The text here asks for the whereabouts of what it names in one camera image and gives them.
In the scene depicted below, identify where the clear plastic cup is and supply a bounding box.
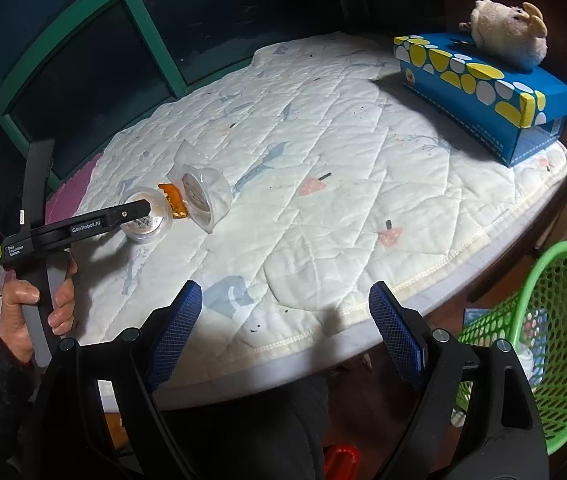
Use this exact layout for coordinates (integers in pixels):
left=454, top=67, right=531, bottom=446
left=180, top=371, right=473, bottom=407
left=173, top=142, right=234, bottom=235

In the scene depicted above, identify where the white quilted blanket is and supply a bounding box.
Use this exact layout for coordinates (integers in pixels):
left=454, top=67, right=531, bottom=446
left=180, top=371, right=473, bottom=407
left=70, top=30, right=567, bottom=391

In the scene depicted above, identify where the small labelled round cup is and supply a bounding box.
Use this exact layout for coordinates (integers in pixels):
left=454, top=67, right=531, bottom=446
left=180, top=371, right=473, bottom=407
left=122, top=186, right=173, bottom=245

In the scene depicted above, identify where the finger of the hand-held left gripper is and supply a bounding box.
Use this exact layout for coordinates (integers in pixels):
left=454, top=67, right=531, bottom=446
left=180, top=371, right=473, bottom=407
left=63, top=199, right=150, bottom=242

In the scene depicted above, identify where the blue spotted tissue box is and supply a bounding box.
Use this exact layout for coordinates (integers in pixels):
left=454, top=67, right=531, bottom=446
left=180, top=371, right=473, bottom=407
left=393, top=32, right=567, bottom=168

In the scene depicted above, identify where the pink mat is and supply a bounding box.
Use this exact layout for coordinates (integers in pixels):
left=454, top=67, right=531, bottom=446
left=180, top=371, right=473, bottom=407
left=0, top=152, right=106, bottom=321

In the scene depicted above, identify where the red plastic object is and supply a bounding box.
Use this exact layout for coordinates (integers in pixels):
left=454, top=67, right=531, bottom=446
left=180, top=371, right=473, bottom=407
left=324, top=444, right=361, bottom=480

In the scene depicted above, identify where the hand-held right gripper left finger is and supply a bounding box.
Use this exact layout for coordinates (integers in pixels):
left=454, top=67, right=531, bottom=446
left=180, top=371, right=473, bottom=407
left=23, top=280, right=204, bottom=480

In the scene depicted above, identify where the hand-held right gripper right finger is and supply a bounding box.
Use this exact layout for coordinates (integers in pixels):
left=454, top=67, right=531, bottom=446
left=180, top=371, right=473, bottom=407
left=368, top=281, right=551, bottom=480

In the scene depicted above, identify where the green window frame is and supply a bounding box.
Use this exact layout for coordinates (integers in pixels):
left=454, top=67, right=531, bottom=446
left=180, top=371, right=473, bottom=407
left=0, top=0, right=259, bottom=241

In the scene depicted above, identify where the green plastic basket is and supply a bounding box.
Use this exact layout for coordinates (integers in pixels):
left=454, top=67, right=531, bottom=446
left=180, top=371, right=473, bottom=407
left=456, top=241, right=567, bottom=456

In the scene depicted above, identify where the person's left hand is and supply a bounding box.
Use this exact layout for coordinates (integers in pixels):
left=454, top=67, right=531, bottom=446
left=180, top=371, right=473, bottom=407
left=0, top=260, right=79, bottom=366

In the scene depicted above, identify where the beige plush toy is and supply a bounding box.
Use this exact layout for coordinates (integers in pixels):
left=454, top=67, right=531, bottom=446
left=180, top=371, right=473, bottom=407
left=459, top=0, right=549, bottom=70

